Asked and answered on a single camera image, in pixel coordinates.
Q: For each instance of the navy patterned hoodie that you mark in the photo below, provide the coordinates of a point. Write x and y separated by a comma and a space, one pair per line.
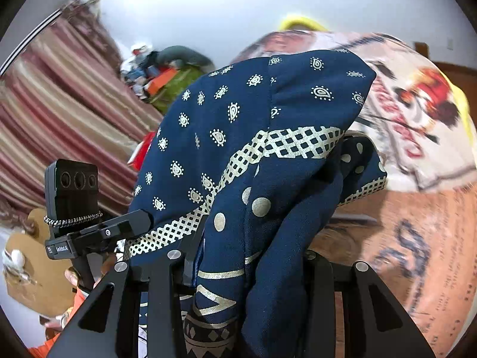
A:
261, 149

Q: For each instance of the yellow cloth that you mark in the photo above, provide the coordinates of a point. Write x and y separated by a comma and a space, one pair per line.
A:
460, 104

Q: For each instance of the red bag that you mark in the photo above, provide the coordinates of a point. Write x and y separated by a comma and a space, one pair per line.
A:
139, 151

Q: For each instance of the brown wooden bed post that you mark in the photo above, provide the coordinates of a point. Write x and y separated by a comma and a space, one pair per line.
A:
422, 50

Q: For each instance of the curtain rail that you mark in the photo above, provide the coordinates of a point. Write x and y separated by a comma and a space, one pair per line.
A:
33, 31

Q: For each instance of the striped curtain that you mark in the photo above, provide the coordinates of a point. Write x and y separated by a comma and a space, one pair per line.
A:
67, 119

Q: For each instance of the grey plush toy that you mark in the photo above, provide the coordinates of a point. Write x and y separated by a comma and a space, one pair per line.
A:
182, 56

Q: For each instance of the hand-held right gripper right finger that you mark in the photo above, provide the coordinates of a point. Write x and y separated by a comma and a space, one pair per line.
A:
320, 287

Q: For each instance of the orange box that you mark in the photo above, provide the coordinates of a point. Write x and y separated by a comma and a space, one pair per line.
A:
160, 82

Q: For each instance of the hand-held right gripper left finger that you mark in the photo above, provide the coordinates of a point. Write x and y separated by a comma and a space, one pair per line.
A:
164, 287

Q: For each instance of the beige orange script blanket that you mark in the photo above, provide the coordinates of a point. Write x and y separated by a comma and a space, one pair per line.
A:
410, 261

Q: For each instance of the cream printed blanket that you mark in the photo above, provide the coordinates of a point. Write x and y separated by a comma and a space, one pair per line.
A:
406, 119

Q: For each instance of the brown wooden board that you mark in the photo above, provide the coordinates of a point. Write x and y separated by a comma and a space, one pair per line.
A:
41, 287

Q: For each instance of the person's left hand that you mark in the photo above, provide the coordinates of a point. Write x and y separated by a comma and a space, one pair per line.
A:
73, 278

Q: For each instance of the white wall socket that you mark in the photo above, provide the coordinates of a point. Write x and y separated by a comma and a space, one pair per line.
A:
451, 44

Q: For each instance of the small white object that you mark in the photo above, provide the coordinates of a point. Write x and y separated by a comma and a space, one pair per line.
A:
16, 258

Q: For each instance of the green bag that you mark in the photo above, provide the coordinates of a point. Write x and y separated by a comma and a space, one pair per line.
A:
175, 89

